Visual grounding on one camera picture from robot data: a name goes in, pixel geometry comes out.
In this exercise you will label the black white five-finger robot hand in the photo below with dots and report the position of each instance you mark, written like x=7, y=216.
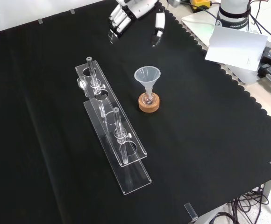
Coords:
x=137, y=8

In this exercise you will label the clear glass weighing funnel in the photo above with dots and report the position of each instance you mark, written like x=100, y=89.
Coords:
x=81, y=83

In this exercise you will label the translucent plastic funnel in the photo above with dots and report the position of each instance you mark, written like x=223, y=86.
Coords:
x=147, y=75

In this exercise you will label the clear acrylic funnel stand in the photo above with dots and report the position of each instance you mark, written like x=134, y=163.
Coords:
x=132, y=141

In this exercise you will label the pale board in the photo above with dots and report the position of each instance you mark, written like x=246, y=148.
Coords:
x=196, y=25

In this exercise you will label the yellow stop button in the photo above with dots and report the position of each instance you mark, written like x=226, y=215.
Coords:
x=201, y=3

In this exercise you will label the grey tape piece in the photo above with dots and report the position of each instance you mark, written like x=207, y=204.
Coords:
x=72, y=11
x=40, y=21

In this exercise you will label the small round-bottom glass flask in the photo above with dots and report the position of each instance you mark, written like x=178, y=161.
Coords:
x=148, y=99

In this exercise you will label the white paper sheet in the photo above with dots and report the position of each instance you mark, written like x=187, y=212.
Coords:
x=236, y=47

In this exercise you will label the black bench cloth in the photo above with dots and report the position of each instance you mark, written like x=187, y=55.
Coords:
x=196, y=140

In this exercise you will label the grey table leg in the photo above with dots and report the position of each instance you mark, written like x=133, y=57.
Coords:
x=269, y=191

